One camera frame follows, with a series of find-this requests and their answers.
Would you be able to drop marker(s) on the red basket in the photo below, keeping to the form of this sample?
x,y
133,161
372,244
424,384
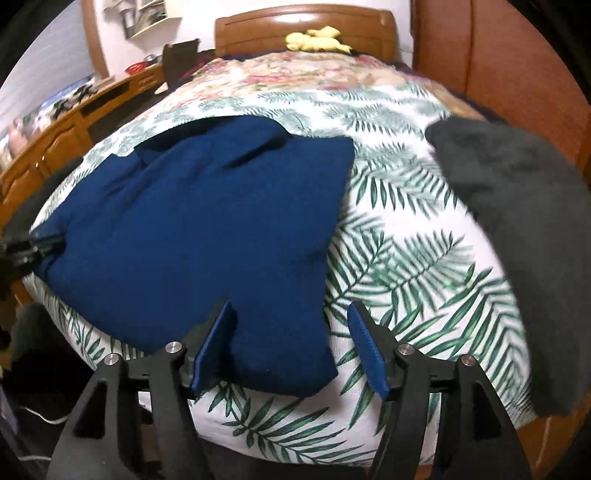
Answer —
x,y
137,68

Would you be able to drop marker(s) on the wooden bed headboard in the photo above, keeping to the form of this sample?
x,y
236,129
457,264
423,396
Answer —
x,y
258,27

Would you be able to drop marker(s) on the grey window blind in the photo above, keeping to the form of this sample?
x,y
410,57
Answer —
x,y
51,69

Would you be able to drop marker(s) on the dark wooden chair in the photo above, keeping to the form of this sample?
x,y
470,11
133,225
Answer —
x,y
180,60

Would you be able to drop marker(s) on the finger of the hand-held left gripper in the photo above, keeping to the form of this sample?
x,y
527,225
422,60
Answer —
x,y
46,247

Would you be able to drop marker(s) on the palm leaf print sheet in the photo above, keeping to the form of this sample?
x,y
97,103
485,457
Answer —
x,y
406,258

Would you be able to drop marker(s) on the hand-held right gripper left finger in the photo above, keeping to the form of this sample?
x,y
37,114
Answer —
x,y
214,350

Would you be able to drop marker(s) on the floral blanket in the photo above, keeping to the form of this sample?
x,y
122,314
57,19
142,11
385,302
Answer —
x,y
300,74

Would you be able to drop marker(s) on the white wall shelf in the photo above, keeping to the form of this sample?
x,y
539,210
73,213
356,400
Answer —
x,y
147,14

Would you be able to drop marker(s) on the pink container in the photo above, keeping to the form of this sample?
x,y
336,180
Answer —
x,y
17,138

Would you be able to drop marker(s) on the dark grey garment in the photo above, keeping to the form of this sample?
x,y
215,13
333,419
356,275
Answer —
x,y
531,230

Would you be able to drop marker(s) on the wooden window frame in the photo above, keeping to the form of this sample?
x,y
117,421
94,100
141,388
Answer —
x,y
94,37

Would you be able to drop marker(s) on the yellow plush toy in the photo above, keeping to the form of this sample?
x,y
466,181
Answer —
x,y
309,40

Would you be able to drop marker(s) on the wooden desk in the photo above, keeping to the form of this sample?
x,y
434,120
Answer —
x,y
60,134

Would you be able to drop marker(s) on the black garment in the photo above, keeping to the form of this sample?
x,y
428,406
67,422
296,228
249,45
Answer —
x,y
51,194

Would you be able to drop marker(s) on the blue jacket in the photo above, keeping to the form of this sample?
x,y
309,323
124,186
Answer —
x,y
184,221

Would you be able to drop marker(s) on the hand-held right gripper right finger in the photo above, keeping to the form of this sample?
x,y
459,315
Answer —
x,y
367,350

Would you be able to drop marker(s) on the dark cloth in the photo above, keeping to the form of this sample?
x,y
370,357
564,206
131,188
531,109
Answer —
x,y
34,337

